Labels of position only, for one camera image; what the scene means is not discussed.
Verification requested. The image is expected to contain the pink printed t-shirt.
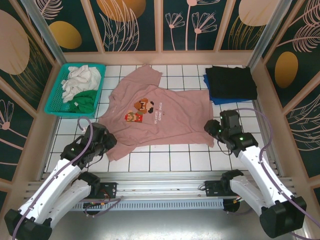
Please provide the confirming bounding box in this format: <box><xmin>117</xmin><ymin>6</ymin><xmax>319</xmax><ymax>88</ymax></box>
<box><xmin>98</xmin><ymin>63</ymin><xmax>215</xmax><ymax>163</ymax></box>

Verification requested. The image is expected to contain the folded blue t-shirt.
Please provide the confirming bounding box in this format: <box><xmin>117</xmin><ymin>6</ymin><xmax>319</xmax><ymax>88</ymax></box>
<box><xmin>202</xmin><ymin>74</ymin><xmax>252</xmax><ymax>106</ymax></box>

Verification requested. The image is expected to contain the crumpled green t-shirt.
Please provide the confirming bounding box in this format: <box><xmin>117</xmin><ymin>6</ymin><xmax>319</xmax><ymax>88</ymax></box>
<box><xmin>68</xmin><ymin>89</ymin><xmax>100</xmax><ymax>113</ymax></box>

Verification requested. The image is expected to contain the teal plastic basket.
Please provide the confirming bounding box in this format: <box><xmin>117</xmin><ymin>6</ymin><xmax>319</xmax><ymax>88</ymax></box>
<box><xmin>44</xmin><ymin>62</ymin><xmax>107</xmax><ymax>120</ymax></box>

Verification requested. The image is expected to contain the folded black t-shirt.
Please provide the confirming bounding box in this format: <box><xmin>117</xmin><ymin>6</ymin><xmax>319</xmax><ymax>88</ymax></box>
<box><xmin>205</xmin><ymin>65</ymin><xmax>258</xmax><ymax>100</ymax></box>

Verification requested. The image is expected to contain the crumpled white t-shirt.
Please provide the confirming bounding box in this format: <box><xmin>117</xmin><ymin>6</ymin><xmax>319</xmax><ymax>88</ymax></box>
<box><xmin>61</xmin><ymin>65</ymin><xmax>102</xmax><ymax>104</ymax></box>

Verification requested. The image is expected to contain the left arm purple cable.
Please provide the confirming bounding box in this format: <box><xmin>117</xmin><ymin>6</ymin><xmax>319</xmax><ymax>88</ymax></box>
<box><xmin>11</xmin><ymin>116</ymin><xmax>122</xmax><ymax>238</ymax></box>

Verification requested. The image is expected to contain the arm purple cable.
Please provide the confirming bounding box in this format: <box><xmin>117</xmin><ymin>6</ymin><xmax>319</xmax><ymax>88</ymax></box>
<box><xmin>11</xmin><ymin>116</ymin><xmax>122</xmax><ymax>238</ymax></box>
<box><xmin>224</xmin><ymin>107</ymin><xmax>313</xmax><ymax>240</ymax></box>

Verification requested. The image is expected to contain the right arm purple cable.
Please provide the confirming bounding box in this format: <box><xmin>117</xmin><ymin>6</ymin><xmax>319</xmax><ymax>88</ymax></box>
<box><xmin>224</xmin><ymin>107</ymin><xmax>313</xmax><ymax>240</ymax></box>

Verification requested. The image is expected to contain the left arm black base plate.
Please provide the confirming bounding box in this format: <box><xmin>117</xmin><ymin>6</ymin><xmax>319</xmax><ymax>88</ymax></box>
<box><xmin>98</xmin><ymin>182</ymin><xmax>118</xmax><ymax>200</ymax></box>

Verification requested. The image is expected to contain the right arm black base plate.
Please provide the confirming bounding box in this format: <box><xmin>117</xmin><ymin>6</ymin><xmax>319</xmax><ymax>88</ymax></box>
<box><xmin>204</xmin><ymin>180</ymin><xmax>227</xmax><ymax>198</ymax></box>

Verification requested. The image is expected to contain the small circuit board with wires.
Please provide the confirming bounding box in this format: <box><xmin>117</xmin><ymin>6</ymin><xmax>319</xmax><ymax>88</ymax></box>
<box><xmin>83</xmin><ymin>199</ymin><xmax>107</xmax><ymax>209</ymax></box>

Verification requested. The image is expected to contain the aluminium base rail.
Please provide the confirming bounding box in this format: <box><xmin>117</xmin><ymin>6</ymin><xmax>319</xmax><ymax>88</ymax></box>
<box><xmin>23</xmin><ymin>171</ymin><xmax>297</xmax><ymax>201</ymax></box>

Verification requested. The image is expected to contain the perforated grey cable tray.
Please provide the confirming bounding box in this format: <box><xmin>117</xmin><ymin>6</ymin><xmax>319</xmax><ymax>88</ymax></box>
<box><xmin>72</xmin><ymin>201</ymin><xmax>225</xmax><ymax>211</ymax></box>

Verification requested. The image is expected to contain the aluminium frame post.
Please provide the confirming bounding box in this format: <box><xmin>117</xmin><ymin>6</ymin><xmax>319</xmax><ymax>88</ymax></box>
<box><xmin>246</xmin><ymin>0</ymin><xmax>293</xmax><ymax>73</ymax></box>
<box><xmin>19</xmin><ymin>0</ymin><xmax>68</xmax><ymax>66</ymax></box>

